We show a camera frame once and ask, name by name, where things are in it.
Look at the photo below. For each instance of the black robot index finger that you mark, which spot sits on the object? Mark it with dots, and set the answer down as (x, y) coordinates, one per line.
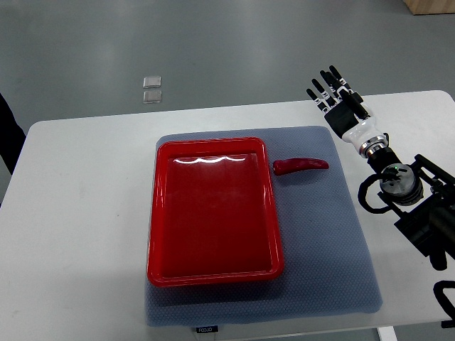
(339, 77)

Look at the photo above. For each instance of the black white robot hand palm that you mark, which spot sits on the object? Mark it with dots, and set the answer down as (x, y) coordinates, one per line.
(361, 133)

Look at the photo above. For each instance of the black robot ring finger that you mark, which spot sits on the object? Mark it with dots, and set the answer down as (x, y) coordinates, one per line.
(331, 102)

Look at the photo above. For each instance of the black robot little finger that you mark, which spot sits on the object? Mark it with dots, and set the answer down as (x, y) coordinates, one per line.
(322, 106)

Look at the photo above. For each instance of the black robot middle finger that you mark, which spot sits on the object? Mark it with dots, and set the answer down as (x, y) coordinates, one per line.
(333, 84)

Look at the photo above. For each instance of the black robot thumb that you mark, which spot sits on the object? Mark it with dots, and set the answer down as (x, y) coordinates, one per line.
(354, 102)

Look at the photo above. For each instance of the red chili pepper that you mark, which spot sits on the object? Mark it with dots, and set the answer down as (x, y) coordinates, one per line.
(292, 165)

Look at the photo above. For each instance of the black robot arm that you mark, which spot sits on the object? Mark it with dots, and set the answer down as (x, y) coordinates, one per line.
(421, 194)

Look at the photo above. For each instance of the red plastic tray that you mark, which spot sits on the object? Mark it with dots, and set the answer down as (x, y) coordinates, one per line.
(213, 214)

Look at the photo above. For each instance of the cardboard box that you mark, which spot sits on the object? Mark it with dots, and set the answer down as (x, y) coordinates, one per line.
(430, 7)

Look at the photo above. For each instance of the grey mesh mat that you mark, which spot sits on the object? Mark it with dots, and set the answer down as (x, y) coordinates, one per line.
(327, 264)

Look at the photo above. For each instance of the upper metal floor plate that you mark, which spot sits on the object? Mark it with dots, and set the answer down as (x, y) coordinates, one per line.
(151, 82)

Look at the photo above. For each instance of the black table label tag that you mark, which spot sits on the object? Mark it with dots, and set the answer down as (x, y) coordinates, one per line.
(206, 329)

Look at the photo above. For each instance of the dark object at left edge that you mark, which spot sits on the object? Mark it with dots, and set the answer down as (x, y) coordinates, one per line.
(12, 137)

